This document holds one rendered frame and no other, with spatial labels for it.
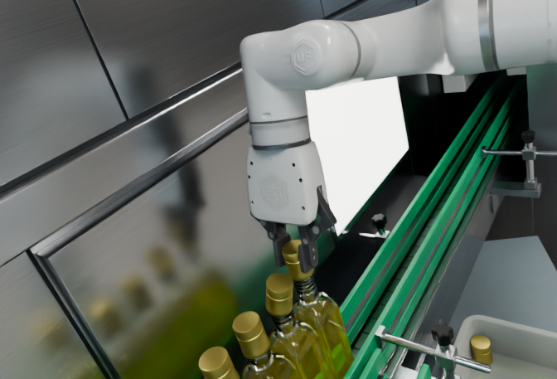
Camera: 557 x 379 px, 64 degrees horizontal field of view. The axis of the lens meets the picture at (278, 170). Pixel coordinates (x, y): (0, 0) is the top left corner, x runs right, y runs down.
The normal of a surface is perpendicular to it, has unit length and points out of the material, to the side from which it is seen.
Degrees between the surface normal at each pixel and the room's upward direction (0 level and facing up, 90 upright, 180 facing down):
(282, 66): 82
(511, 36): 92
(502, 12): 62
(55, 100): 90
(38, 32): 90
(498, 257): 0
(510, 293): 0
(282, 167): 73
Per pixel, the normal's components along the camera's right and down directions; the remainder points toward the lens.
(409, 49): -0.75, 0.33
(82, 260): 0.78, 0.05
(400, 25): -0.72, 0.03
